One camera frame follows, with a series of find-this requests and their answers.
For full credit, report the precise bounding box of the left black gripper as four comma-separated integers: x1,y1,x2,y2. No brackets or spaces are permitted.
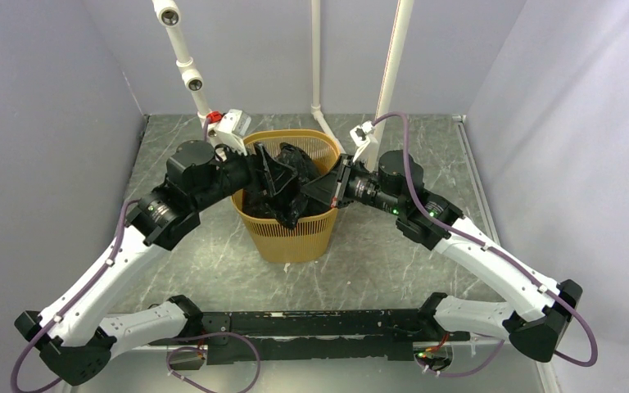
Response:
192,136,297,211

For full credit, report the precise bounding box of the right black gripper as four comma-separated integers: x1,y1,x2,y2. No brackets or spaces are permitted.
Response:
301,153,404,216

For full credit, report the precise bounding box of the black trash bag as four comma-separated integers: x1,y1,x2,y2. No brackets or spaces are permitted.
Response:
242,142,330,230

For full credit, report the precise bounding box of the yellow plastic trash bin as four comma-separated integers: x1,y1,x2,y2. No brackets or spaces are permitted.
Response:
231,129,341,264

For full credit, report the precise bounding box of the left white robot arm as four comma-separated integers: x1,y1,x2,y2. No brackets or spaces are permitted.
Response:
15,140,298,386

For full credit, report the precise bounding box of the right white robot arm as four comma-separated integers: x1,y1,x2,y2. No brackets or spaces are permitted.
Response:
301,150,582,363

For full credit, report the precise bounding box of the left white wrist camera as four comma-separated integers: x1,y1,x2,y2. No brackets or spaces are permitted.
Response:
203,109,251,155

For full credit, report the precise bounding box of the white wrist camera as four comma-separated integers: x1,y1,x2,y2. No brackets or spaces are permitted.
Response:
203,109,251,155
349,120,379,171

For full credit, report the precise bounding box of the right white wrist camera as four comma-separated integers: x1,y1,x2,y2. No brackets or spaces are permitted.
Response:
349,120,379,171

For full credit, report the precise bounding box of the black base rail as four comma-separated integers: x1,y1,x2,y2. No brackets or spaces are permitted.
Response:
147,309,472,365

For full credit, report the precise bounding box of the white PVC pipe frame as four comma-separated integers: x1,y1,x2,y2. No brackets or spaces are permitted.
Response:
152,0,414,164

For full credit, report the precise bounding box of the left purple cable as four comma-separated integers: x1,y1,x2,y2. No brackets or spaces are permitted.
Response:
9,116,263,393

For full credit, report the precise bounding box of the purple cable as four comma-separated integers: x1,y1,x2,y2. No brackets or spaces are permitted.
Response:
9,116,263,393
371,111,600,380

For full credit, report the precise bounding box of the aluminium side rail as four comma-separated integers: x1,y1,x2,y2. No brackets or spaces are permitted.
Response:
452,114,559,393

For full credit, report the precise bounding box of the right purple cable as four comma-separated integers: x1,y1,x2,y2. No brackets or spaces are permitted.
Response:
371,111,600,380

